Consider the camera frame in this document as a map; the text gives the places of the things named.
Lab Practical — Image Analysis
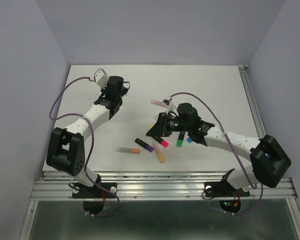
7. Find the purple black highlighter body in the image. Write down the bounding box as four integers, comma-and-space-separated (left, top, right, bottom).
134, 138, 154, 152

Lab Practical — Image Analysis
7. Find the gold pastel highlighter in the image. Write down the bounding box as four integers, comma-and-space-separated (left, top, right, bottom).
152, 141, 165, 163

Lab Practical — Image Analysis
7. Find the purple cable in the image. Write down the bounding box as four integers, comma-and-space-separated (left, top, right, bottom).
48, 76, 121, 218
170, 91, 264, 216

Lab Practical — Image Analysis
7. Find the blue black highlighter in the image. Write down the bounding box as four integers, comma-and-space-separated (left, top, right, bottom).
187, 137, 193, 143

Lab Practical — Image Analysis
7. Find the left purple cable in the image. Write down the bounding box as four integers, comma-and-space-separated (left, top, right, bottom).
48, 76, 121, 218

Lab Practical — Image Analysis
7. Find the peach pastel highlighter body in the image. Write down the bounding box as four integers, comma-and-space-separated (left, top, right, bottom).
115, 147, 141, 154

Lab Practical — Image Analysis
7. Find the aluminium front rail frame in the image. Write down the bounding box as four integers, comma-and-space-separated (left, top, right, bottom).
19, 171, 300, 240

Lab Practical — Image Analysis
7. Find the pink black highlighter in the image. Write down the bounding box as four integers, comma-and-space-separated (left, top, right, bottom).
152, 136, 169, 148

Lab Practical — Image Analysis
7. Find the green black highlighter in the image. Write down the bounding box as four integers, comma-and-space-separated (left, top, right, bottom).
176, 131, 185, 148

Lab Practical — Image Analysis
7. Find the aluminium right side rail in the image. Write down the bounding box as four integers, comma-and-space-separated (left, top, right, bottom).
238, 65, 267, 137

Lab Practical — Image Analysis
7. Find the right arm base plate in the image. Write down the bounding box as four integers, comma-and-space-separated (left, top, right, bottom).
203, 181, 250, 199

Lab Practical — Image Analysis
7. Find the pink pastel highlighter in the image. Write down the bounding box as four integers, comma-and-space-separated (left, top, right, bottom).
150, 99, 165, 107

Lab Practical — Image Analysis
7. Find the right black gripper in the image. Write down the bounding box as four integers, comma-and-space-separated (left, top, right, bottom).
146, 111, 191, 136

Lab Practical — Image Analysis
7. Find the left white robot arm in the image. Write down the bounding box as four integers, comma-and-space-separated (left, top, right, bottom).
45, 72, 129, 197

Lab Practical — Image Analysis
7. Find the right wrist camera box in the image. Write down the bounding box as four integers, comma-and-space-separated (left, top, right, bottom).
162, 96, 176, 114

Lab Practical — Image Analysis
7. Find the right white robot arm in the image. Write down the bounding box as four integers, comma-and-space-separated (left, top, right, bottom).
146, 103, 292, 195

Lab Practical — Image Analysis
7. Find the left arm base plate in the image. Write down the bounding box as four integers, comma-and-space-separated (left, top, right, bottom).
68, 182, 118, 199

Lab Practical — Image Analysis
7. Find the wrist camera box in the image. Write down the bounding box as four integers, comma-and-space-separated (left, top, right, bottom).
93, 68, 109, 89
162, 96, 176, 114

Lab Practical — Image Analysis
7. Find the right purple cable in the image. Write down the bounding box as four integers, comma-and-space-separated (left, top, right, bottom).
170, 91, 264, 216

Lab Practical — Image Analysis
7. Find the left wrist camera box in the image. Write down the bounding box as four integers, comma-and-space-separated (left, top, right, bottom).
93, 68, 109, 89

